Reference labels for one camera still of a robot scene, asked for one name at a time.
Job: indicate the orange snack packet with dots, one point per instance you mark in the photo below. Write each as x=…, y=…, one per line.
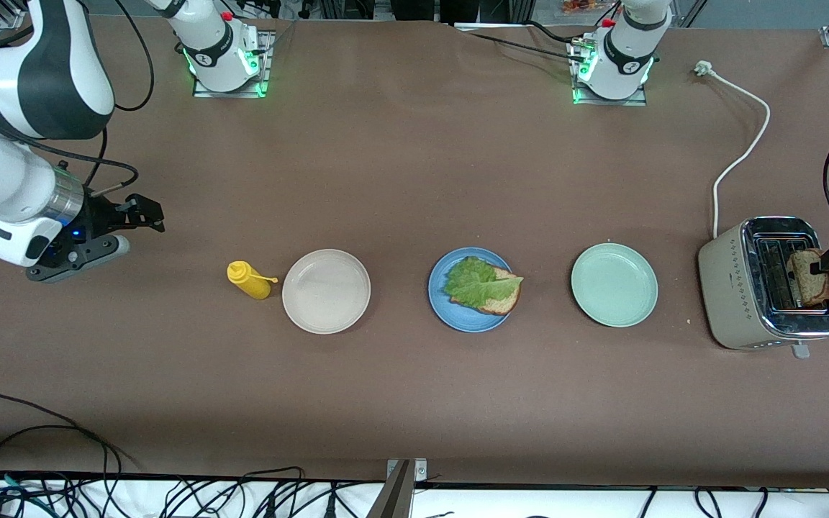
x=583, y=6

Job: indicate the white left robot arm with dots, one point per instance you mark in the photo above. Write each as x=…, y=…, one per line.
x=623, y=50

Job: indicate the brown bread slice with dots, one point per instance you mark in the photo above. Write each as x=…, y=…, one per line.
x=810, y=288
x=497, y=303

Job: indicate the blue round plate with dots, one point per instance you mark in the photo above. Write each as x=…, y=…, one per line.
x=450, y=316

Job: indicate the beige round plate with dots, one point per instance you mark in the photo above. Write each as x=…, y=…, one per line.
x=326, y=291

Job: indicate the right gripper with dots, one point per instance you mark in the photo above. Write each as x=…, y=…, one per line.
x=103, y=216

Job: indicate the mint green round plate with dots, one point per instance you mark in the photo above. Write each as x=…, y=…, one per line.
x=614, y=285

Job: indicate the green lettuce leaf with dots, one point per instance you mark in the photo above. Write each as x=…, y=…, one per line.
x=479, y=284

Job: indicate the yellow mustard squeeze bottle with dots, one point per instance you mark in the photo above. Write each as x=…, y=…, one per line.
x=249, y=280

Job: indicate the grey metal table bracket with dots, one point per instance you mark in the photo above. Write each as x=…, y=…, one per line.
x=396, y=496

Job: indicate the beige chrome toaster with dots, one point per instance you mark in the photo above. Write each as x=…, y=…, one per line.
x=727, y=295

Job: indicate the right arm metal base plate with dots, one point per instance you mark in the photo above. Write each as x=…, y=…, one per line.
x=265, y=79

